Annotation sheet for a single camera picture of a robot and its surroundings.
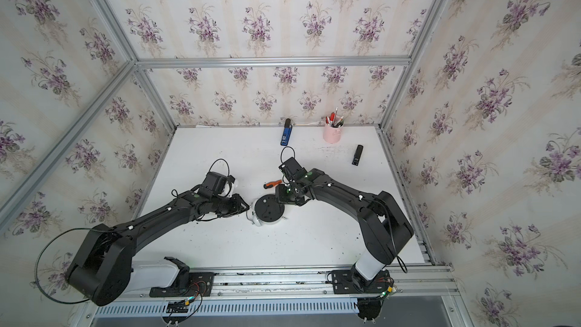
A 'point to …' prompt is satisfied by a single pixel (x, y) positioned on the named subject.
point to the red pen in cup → (332, 116)
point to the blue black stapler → (287, 132)
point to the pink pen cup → (332, 135)
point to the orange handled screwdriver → (271, 184)
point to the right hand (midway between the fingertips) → (280, 200)
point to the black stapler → (357, 155)
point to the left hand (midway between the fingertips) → (250, 209)
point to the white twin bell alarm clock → (265, 210)
